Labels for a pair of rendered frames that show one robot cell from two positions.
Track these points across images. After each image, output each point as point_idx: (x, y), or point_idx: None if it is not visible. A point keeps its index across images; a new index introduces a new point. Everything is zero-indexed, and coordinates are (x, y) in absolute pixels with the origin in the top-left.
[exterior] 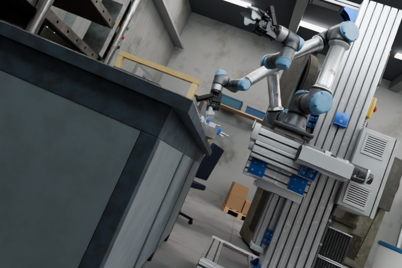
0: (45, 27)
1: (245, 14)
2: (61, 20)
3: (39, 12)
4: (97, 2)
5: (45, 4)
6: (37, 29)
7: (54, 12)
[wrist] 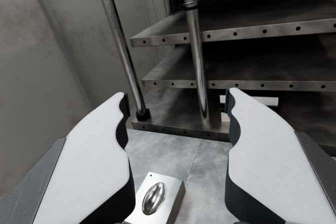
0: (221, 96)
1: (230, 111)
2: (242, 81)
3: (197, 94)
4: (301, 28)
5: (197, 87)
6: (202, 105)
7: (225, 80)
